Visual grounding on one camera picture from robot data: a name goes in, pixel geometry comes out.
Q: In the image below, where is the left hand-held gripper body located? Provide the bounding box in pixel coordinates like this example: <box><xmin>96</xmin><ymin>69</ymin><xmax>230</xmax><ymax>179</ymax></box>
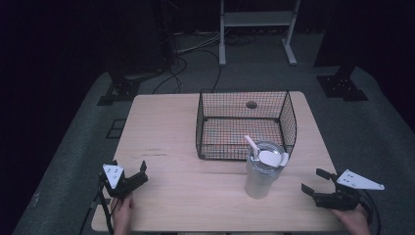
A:
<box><xmin>99</xmin><ymin>164</ymin><xmax>150</xmax><ymax>201</ymax></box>

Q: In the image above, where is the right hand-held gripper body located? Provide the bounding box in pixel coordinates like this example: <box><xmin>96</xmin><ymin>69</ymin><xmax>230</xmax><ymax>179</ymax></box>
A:
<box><xmin>312</xmin><ymin>168</ymin><xmax>386</xmax><ymax>212</ymax></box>

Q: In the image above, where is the person's left hand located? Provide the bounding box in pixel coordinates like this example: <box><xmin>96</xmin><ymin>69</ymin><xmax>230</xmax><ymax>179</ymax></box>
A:
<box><xmin>111</xmin><ymin>193</ymin><xmax>135</xmax><ymax>235</ymax></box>

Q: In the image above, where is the person's right hand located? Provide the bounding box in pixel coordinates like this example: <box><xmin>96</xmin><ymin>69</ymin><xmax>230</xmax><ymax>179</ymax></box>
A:
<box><xmin>328</xmin><ymin>204</ymin><xmax>372</xmax><ymax>235</ymax></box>

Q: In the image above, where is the steel tumbler with white straw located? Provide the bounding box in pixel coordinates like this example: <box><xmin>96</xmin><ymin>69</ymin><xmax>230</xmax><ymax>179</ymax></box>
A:
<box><xmin>244</xmin><ymin>134</ymin><xmax>291</xmax><ymax>201</ymax></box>

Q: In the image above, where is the white metal stand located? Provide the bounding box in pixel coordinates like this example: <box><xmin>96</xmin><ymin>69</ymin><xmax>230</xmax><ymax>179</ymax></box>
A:
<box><xmin>218</xmin><ymin>0</ymin><xmax>301</xmax><ymax>68</ymax></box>

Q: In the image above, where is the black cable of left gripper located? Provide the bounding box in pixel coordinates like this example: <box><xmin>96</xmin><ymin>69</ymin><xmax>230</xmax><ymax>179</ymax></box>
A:
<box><xmin>77</xmin><ymin>182</ymin><xmax>115</xmax><ymax>235</ymax></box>

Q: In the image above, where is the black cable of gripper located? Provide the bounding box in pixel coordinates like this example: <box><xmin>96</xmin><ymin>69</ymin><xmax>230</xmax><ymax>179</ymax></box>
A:
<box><xmin>77</xmin><ymin>182</ymin><xmax>115</xmax><ymax>235</ymax></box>
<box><xmin>357</xmin><ymin>189</ymin><xmax>383</xmax><ymax>235</ymax></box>

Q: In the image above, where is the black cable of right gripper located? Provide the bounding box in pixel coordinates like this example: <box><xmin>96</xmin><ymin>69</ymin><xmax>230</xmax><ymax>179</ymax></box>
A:
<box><xmin>357</xmin><ymin>189</ymin><xmax>383</xmax><ymax>235</ymax></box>

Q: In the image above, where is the black stand base plate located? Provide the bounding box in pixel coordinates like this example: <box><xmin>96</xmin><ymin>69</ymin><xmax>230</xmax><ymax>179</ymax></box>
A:
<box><xmin>316</xmin><ymin>65</ymin><xmax>370</xmax><ymax>103</ymax></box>
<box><xmin>97</xmin><ymin>77</ymin><xmax>142</xmax><ymax>107</ymax></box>

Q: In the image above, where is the black wire mesh basket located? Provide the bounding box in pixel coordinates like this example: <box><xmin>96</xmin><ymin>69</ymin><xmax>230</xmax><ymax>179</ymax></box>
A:
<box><xmin>195</xmin><ymin>89</ymin><xmax>299</xmax><ymax>162</ymax></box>

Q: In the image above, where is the black floor cable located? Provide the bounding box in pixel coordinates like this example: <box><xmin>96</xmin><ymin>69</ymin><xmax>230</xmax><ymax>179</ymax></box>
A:
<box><xmin>152</xmin><ymin>48</ymin><xmax>223</xmax><ymax>95</ymax></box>

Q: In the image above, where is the white floor cable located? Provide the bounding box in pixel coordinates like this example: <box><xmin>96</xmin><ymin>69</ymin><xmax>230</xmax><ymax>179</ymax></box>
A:
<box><xmin>175</xmin><ymin>30</ymin><xmax>223</xmax><ymax>55</ymax></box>

